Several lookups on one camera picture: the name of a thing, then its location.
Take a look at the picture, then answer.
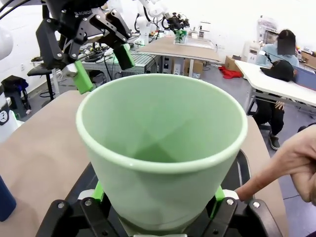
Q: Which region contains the cardboard box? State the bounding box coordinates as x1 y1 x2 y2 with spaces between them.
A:
224 55 244 73

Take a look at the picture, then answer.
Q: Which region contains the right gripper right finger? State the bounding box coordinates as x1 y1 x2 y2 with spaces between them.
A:
197 186 284 237

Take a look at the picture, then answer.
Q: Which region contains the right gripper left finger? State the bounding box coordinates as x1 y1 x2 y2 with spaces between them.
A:
36 181 124 237

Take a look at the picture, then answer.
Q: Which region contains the pale green plastic cup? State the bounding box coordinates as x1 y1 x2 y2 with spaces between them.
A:
76 73 248 235

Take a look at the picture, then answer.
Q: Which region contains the blue mug yellow inside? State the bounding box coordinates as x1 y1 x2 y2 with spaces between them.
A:
0 174 17 222

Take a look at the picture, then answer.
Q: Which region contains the white desk with grey frame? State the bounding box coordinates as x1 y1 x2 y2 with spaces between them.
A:
234 60 316 107

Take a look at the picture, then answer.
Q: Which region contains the brown background table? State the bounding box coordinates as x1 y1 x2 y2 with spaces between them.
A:
137 36 222 63

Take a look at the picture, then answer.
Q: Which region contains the black plastic tray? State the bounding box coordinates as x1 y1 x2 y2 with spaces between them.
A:
64 148 253 237

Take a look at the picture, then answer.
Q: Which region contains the person's right hand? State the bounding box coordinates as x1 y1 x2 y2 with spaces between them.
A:
234 125 316 204

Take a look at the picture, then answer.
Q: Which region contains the red cloth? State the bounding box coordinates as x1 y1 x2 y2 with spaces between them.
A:
218 65 244 79

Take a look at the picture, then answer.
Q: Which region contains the black office chair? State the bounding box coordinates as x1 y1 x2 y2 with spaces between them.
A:
27 4 60 101

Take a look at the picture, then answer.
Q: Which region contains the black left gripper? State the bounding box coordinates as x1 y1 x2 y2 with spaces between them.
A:
36 0 136 95

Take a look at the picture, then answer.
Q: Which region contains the black cap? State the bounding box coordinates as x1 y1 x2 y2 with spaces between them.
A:
260 60 296 82

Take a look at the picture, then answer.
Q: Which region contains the seated person light blue top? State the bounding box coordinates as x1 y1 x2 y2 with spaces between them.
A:
255 29 301 150

